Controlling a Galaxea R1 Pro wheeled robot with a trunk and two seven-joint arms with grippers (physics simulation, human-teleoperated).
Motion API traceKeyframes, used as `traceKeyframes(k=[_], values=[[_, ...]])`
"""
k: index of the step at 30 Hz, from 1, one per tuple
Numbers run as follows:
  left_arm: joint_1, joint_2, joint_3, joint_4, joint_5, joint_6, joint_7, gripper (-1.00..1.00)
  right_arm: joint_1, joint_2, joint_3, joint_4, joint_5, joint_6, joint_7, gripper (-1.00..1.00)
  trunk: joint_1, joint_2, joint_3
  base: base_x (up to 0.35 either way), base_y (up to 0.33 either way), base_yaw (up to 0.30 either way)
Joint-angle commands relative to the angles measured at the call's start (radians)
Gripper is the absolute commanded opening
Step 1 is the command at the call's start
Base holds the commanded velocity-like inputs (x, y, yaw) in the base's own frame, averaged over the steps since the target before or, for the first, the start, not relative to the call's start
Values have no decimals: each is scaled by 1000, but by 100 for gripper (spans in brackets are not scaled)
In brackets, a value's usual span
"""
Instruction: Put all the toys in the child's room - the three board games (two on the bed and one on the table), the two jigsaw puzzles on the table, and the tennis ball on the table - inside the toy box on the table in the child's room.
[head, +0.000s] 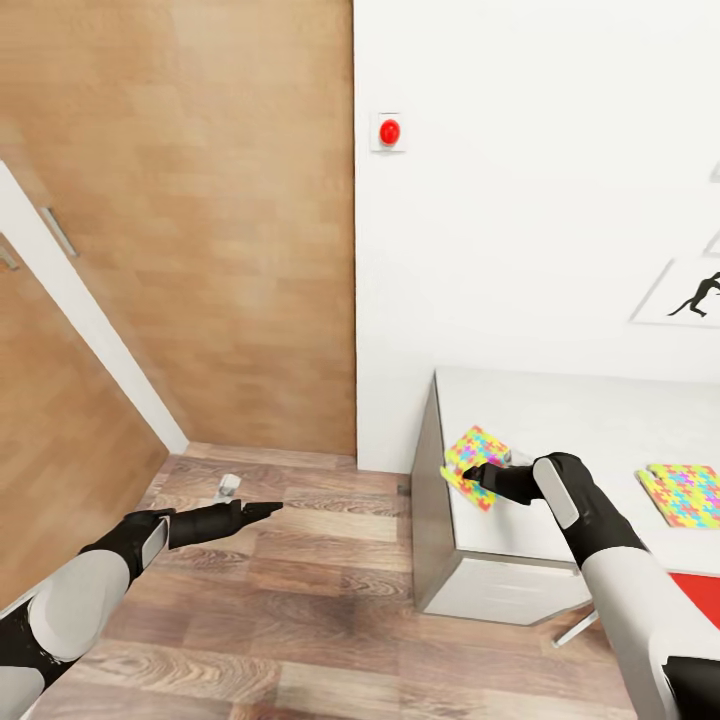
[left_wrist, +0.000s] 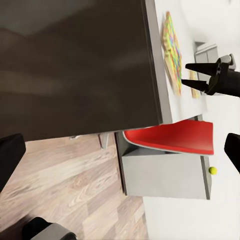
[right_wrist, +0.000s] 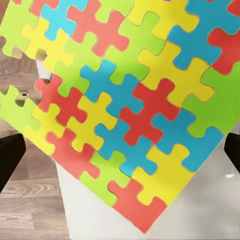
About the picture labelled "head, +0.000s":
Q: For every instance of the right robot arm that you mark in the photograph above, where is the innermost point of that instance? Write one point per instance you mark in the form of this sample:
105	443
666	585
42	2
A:
667	651

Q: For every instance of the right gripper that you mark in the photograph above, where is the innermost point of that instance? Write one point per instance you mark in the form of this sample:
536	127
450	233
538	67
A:
499	480

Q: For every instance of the jigsaw puzzle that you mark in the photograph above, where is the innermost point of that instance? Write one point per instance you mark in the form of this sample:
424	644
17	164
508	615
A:
474	449
688	495

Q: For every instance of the desk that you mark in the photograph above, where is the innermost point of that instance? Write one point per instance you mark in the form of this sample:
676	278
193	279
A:
512	565

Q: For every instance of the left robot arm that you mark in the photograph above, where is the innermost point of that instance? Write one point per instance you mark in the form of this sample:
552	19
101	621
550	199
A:
55	624

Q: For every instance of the electric switch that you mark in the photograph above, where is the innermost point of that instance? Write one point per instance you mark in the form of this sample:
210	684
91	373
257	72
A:
390	126

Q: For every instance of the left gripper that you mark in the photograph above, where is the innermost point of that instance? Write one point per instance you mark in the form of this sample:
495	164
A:
223	520

